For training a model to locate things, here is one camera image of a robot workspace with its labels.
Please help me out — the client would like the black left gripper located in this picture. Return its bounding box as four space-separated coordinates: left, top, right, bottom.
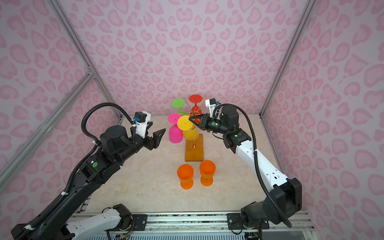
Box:
116 126 166 165

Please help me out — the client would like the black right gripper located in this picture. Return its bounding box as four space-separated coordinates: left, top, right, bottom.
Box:
189 114 231 135

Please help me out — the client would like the yellow wine glass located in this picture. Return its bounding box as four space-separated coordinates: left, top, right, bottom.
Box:
177 116 199 141

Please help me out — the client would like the orange back wine glass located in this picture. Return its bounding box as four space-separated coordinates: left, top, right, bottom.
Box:
177 164 194 190

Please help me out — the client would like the orange wine glass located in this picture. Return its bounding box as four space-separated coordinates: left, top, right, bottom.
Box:
199 160 216 187
177 164 194 190

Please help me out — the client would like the orange front wine glass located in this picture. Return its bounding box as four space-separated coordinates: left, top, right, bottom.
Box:
199 160 216 187

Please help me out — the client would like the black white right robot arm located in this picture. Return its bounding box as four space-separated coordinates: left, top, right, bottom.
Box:
187 104 302 229

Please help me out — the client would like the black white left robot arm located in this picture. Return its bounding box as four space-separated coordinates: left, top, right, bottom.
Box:
11 126 166 240

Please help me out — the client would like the red wine glass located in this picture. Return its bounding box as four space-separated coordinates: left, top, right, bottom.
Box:
189 94 203 117

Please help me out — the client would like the pink wine glass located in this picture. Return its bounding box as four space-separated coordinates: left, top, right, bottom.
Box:
168 113 183 144

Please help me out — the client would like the green wine glass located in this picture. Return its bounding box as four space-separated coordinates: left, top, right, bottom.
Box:
171 99 189 116

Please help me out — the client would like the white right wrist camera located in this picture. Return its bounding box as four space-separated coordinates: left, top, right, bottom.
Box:
205 98 221 119

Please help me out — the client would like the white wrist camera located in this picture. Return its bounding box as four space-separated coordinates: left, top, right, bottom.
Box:
205 98 221 119
133 111 151 139

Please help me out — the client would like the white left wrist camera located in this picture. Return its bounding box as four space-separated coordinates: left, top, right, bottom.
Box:
133 111 151 139

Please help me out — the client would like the gold wire wine glass rack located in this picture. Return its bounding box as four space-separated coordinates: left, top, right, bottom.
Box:
179 100 211 163

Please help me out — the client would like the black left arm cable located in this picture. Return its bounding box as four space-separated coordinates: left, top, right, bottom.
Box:
13 102 134 240

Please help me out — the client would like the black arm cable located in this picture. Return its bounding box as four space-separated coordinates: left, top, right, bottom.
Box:
13 102 134 240
214 103 293 229

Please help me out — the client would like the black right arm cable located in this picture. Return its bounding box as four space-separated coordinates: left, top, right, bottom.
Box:
214 103 293 229

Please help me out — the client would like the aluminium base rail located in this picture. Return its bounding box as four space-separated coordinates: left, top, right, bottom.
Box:
55 209 319 240

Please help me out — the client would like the aluminium frame left post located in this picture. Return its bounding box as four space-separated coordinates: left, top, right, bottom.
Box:
47 1 115 103

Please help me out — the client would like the aluminium frame post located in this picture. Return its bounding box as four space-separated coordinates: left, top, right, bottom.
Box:
260 0 318 119
47 1 115 103

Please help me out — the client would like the aluminium frame right post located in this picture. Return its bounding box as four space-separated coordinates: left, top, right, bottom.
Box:
260 0 318 119

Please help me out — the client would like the aluminium frame left strut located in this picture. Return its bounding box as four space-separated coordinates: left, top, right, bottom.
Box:
1 71 95 192

